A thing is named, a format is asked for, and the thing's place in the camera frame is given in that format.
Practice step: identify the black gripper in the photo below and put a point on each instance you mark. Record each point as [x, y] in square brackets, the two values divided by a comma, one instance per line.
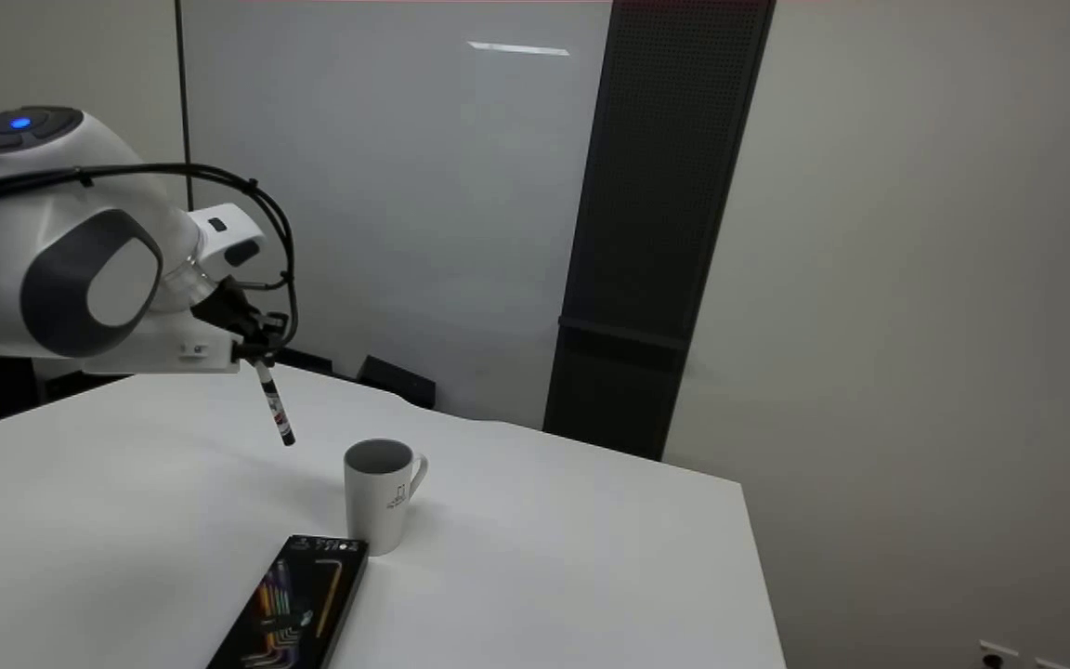
[229, 309]

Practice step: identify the black and white marker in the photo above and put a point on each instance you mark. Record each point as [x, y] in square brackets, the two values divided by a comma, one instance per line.
[276, 404]

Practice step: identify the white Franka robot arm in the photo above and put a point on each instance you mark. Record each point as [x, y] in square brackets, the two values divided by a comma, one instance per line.
[63, 274]

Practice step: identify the black chair back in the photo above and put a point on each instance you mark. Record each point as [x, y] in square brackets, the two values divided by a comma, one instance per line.
[397, 382]

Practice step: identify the white ceramic mug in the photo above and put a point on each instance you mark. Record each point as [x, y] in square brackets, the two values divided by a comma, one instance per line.
[377, 507]

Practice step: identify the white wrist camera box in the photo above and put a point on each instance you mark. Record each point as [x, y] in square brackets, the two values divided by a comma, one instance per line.
[222, 231]

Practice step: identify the white wall panel board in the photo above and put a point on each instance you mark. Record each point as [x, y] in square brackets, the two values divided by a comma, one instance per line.
[434, 187]

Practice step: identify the dark vertical wall pillar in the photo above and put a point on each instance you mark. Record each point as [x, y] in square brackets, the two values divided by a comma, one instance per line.
[658, 225]

